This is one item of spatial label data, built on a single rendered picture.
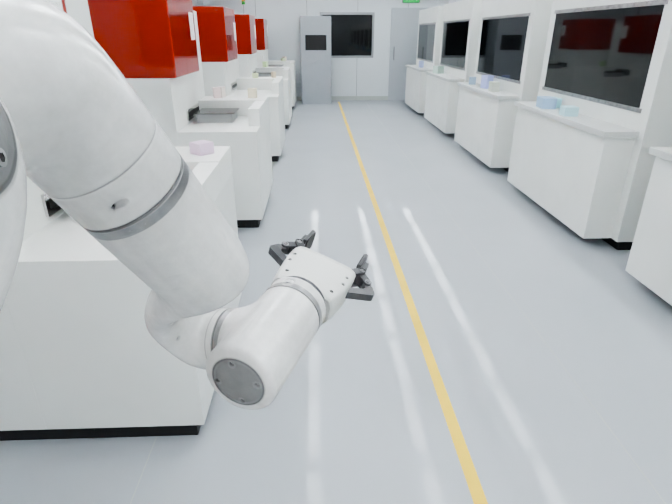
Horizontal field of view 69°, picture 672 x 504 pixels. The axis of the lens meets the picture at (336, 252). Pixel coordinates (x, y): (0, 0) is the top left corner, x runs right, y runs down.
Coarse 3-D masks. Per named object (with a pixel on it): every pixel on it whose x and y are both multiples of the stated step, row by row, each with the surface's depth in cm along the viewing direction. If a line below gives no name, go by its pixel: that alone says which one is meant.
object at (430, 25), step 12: (420, 12) 1049; (432, 12) 942; (420, 24) 1048; (432, 24) 943; (420, 36) 1052; (432, 36) 945; (420, 48) 1054; (432, 48) 946; (420, 60) 1057; (432, 60) 948; (408, 72) 1080; (420, 72) 956; (408, 84) 1082; (420, 84) 959; (408, 96) 1084; (420, 96) 968; (420, 108) 978
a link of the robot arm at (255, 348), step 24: (288, 288) 60; (240, 312) 57; (264, 312) 55; (288, 312) 56; (312, 312) 59; (216, 336) 55; (240, 336) 51; (264, 336) 52; (288, 336) 54; (312, 336) 60; (216, 360) 51; (240, 360) 50; (264, 360) 50; (288, 360) 53; (216, 384) 52; (240, 384) 51; (264, 384) 50
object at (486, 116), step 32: (512, 0) 561; (544, 0) 502; (480, 32) 671; (512, 32) 562; (544, 32) 514; (480, 64) 672; (512, 64) 563; (480, 96) 610; (512, 96) 544; (480, 128) 612; (512, 128) 562
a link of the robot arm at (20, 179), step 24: (0, 120) 15; (0, 144) 15; (0, 168) 15; (24, 168) 16; (0, 192) 15; (24, 192) 16; (0, 216) 15; (24, 216) 16; (0, 240) 15; (0, 264) 15; (0, 288) 16
